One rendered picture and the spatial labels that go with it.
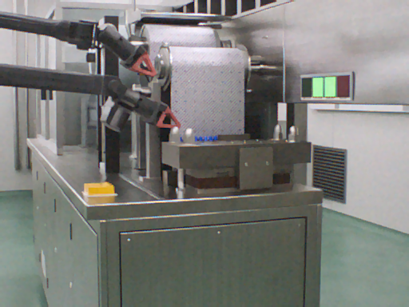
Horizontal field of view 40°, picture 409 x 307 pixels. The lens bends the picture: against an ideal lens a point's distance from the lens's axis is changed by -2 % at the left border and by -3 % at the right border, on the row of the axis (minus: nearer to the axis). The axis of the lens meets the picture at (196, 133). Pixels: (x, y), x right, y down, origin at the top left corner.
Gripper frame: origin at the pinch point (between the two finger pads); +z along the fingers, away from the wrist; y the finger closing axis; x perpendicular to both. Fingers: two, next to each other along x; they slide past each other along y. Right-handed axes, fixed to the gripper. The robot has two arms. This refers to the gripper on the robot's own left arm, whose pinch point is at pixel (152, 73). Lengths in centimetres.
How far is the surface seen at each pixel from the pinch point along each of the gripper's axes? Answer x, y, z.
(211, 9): 46, -49, 13
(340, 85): 19, 47, 30
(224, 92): 8.9, 5.9, 20.0
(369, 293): 6, -102, 205
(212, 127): -1.8, 5.9, 23.6
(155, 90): -3.1, -1.8, 4.4
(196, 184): -20.2, 22.4, 23.4
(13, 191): -107, -550, 66
